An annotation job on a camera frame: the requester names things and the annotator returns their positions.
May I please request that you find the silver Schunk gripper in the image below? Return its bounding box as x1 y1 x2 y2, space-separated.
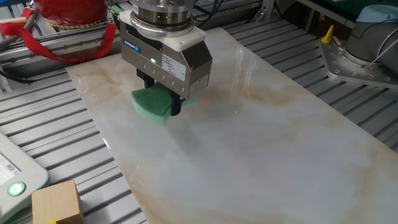
119 20 213 116

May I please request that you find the green sponge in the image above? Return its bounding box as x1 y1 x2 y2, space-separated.
131 82 197 126

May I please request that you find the white gripper adapter plate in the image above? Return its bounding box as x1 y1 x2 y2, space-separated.
118 9 207 53

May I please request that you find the silver force torque sensor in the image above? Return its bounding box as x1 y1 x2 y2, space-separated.
129 0 196 39

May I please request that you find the glossy marble pattern board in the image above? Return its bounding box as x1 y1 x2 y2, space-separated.
65 27 398 224

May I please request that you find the red fire extinguisher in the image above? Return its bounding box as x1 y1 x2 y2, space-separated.
33 0 108 29

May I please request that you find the light wooden block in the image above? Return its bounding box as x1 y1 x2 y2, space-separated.
31 179 85 224

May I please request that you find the grey metal tube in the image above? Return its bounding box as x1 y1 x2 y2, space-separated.
0 11 39 49

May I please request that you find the white teach pendant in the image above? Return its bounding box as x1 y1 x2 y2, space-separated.
0 130 50 223

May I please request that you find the yellow plastic peg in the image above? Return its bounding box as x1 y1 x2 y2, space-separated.
321 24 335 44

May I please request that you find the black cable bundle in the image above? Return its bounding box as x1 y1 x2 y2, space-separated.
192 0 225 28

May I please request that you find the red strap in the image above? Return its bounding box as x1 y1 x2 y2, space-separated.
0 8 118 63

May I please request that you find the black cable under rail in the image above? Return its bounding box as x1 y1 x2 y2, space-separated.
0 70 37 85

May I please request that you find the wooden handle stick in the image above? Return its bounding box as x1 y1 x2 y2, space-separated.
0 17 28 24

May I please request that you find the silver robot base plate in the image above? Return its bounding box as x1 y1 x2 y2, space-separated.
318 37 398 90

